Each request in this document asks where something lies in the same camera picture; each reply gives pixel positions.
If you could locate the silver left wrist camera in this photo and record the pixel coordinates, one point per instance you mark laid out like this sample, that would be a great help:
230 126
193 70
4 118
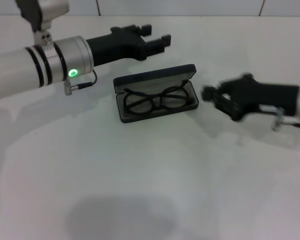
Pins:
52 7

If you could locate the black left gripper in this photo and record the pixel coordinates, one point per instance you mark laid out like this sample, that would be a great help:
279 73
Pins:
115 47

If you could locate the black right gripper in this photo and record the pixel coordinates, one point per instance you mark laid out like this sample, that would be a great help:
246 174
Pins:
265 97

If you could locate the black round glasses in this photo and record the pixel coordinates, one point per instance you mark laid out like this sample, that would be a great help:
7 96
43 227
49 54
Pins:
162 101

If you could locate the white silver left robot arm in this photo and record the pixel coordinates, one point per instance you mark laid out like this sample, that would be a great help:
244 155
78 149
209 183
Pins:
15 70

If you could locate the black glasses case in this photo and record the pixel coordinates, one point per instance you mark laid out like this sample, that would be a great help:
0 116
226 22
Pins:
152 75

